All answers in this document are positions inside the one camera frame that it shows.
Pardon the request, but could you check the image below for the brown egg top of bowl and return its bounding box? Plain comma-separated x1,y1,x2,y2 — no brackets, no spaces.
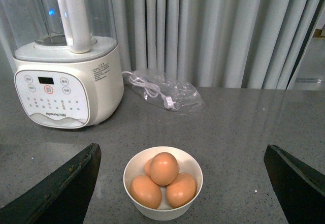
150,152,179,186

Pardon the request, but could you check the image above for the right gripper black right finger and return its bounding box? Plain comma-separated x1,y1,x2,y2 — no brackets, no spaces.
264,145,324,223

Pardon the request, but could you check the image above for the grey pleated curtain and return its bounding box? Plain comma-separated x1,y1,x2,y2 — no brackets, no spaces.
0,0,325,90

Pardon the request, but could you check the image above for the white Joyoung blender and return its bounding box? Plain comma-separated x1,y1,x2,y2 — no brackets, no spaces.
1,0,124,129

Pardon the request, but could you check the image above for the brown egg bowl front left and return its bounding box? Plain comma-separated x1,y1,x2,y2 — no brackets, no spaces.
129,175,162,209

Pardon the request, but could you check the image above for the white power cable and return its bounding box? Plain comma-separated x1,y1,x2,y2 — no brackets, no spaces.
122,71,176,111

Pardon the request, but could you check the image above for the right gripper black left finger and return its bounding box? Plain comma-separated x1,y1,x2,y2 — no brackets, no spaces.
1,143,102,223

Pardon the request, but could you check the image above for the brown egg bowl back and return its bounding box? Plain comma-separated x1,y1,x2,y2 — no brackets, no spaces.
144,158,153,176

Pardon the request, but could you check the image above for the brown egg bowl front right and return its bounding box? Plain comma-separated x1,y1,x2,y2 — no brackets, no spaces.
166,173,197,208

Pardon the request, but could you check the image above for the brown egg bowl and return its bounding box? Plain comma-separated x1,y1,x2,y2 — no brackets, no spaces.
166,173,197,208
144,158,153,176
129,175,162,209

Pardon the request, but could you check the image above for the white round bowl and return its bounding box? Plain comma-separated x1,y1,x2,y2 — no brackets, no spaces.
123,146,203,221

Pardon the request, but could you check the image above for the clear plastic bag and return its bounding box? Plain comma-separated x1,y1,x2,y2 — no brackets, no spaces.
122,69,204,113

